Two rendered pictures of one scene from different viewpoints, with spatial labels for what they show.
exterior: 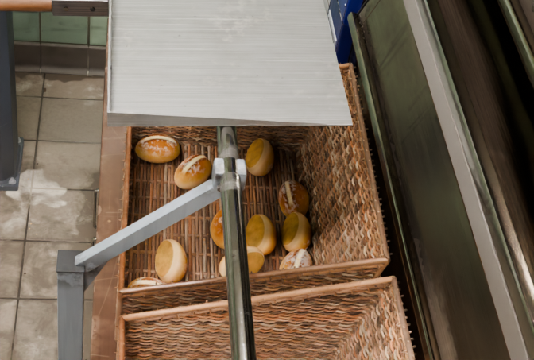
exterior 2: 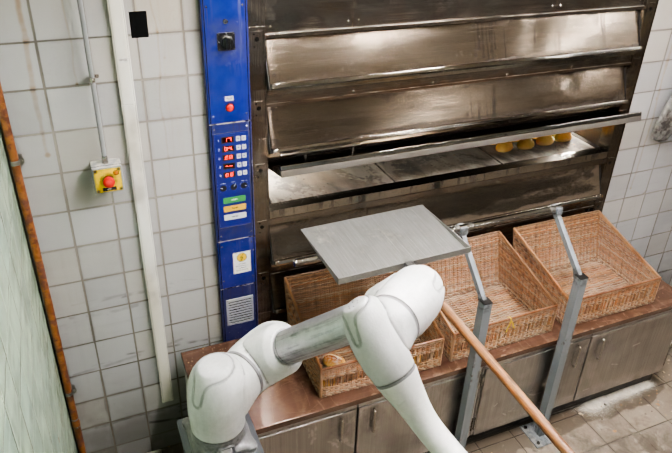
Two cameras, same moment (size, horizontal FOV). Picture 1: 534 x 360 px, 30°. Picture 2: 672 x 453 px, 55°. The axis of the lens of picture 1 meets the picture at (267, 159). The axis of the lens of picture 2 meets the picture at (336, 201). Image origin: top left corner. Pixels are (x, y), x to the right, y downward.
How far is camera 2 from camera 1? 291 cm
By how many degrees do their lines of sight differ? 78
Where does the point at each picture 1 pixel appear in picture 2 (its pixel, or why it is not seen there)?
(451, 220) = not seen: hidden behind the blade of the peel
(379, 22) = (292, 244)
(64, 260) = (486, 302)
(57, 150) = not seen: outside the picture
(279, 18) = (376, 226)
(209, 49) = (409, 238)
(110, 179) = (351, 396)
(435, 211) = not seen: hidden behind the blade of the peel
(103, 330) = (438, 370)
